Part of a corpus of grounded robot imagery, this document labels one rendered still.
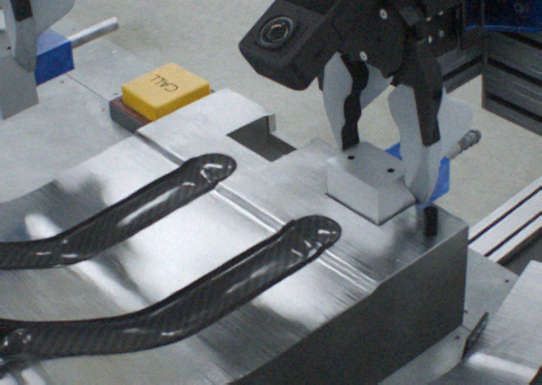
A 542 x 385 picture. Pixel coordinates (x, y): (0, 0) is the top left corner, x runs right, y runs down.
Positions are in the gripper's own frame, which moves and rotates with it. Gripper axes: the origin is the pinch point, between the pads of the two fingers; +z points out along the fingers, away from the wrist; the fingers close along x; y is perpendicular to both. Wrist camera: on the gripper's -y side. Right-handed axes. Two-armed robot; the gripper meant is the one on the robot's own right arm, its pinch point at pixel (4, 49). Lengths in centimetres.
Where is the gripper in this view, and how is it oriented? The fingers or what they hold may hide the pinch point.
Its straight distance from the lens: 90.7
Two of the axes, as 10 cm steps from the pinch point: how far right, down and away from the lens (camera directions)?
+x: -6.4, -3.9, 6.7
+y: 7.7, -4.1, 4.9
